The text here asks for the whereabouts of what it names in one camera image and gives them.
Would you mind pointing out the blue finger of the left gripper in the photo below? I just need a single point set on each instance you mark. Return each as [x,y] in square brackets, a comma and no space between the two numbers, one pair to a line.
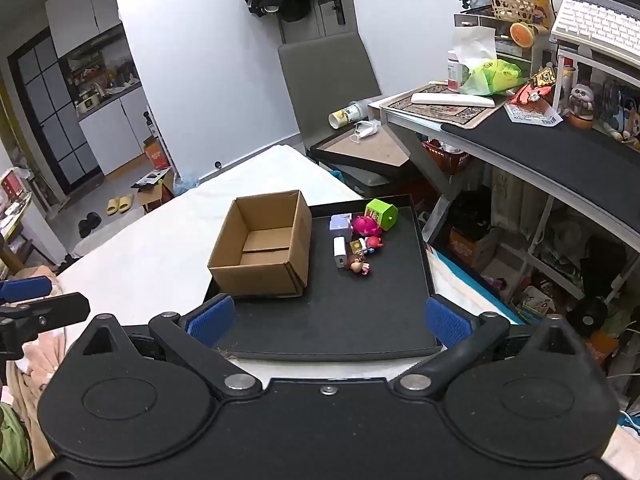
[25,289]
[29,319]

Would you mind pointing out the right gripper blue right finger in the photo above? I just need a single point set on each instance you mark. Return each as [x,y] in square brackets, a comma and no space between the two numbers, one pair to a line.
[466,338]

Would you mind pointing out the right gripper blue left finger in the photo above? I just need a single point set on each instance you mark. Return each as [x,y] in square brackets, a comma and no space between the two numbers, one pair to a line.
[189,340]

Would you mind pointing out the brown cardboard box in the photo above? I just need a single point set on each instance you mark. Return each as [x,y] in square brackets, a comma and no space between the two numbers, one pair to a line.
[262,249]

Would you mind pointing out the brown hair doll figure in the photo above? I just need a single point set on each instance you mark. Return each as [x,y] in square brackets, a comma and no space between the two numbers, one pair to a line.
[358,264]

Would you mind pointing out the red hair doll figure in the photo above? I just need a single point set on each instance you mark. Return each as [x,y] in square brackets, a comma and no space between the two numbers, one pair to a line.
[372,244]

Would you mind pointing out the yellow clear small toy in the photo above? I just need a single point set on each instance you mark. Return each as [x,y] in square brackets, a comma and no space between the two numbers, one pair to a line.
[358,247]

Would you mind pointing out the green cube toy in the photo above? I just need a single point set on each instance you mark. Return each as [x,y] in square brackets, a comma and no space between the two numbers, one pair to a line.
[384,214]

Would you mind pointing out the pink bear figure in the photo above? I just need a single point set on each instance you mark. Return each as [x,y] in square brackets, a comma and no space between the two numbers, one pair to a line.
[364,226]

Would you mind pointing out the white plug charger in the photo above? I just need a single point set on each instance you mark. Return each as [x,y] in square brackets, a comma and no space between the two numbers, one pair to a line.
[340,252]

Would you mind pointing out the lavender block toy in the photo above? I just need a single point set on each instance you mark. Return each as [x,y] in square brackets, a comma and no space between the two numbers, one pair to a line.
[341,225]

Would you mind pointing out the black slippers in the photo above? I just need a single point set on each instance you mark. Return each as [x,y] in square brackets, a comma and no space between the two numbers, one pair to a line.
[88,224]

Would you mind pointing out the black tray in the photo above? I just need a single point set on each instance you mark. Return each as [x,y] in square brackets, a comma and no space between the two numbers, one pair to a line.
[341,317]

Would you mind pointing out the yellow slippers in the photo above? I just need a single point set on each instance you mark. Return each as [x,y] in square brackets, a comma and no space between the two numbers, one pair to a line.
[119,205]

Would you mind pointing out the cardboard box on floor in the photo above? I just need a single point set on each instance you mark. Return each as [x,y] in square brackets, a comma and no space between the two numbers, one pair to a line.
[153,195]

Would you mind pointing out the orange laundry basket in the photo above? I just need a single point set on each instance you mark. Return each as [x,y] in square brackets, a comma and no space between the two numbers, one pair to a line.
[450,160]

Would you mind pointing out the orange box on floor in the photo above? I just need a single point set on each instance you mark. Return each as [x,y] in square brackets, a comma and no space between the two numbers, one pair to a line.
[155,153]

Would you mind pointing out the patterned desk mat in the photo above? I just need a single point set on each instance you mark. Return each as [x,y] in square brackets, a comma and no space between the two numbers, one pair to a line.
[437,103]

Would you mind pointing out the white face mask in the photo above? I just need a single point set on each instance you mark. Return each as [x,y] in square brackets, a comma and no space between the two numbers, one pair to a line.
[364,130]

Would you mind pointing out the stack of paper cups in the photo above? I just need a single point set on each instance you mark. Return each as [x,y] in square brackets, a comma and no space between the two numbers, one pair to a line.
[355,111]

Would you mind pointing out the green plastic bag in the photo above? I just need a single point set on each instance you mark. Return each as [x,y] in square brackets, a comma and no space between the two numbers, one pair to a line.
[493,77]

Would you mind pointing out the white pill bottle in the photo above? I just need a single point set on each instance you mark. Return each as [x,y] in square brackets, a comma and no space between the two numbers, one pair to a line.
[458,73]

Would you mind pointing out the grey chair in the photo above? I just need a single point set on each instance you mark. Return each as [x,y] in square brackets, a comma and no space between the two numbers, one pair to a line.
[327,74]

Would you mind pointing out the wicker basket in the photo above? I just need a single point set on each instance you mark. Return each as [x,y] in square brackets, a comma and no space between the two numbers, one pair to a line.
[514,10]

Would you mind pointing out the white keyboard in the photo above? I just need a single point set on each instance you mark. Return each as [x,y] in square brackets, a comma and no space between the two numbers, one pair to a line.
[601,28]

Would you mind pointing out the brown board black frame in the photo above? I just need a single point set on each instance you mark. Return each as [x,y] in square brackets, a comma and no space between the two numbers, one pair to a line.
[379,153]

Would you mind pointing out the white desk frame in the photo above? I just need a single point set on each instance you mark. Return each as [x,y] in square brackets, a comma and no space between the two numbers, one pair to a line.
[585,169]

